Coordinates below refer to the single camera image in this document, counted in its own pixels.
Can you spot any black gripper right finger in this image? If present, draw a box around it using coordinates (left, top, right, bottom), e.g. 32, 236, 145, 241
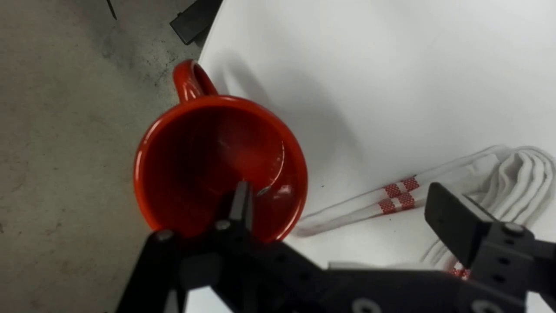
425, 180, 556, 313

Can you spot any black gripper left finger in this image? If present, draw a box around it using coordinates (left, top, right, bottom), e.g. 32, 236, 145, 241
115, 180, 327, 313

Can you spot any red ceramic cup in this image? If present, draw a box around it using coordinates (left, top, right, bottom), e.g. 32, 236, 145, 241
133, 58, 312, 243

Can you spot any white cloth with red stripes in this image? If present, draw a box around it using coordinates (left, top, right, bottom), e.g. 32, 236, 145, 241
293, 144, 556, 279

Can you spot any black flat object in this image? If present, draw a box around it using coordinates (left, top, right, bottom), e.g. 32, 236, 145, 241
169, 0, 225, 46

